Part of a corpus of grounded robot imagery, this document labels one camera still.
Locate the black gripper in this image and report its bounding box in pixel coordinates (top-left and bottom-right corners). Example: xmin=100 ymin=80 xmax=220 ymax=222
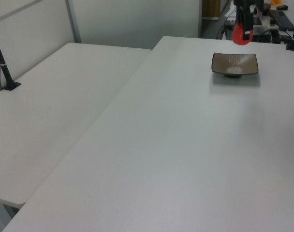
xmin=233 ymin=0 xmax=254 ymax=41

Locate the red apple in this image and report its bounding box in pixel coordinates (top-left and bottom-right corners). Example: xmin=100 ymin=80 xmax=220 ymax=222
xmin=231 ymin=22 xmax=254 ymax=46

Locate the brown square ceramic plate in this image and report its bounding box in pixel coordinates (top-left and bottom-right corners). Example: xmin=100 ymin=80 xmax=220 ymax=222
xmin=211 ymin=52 xmax=259 ymax=79

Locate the grey control box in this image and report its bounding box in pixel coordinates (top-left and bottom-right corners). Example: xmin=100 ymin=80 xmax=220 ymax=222
xmin=252 ymin=23 xmax=279 ymax=37

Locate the wooden cabinet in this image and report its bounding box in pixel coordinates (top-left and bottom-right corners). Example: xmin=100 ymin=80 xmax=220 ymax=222
xmin=201 ymin=0 xmax=222 ymax=20

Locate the black keyboard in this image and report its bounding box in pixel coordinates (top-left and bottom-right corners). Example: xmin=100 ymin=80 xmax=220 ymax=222
xmin=271 ymin=11 xmax=294 ymax=31

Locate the white side table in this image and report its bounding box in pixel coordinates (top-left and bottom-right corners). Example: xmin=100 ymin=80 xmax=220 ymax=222
xmin=0 ymin=43 xmax=152 ymax=210

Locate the grey metal partition post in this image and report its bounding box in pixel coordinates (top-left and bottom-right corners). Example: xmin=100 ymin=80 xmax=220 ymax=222
xmin=64 ymin=0 xmax=82 ymax=44

